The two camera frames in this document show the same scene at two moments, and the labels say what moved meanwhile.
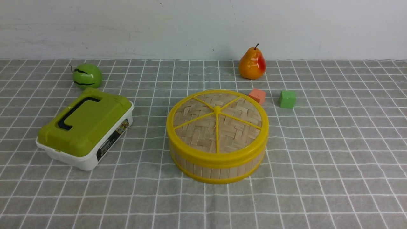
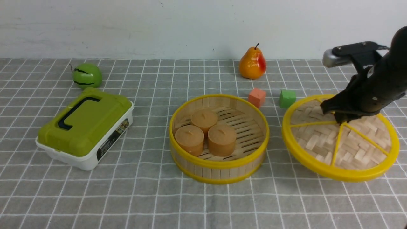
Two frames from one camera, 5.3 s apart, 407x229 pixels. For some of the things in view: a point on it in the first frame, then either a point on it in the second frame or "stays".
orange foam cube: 259,95 stays
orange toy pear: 252,65 stays
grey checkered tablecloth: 338,160 stays
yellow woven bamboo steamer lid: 217,127 → 357,150
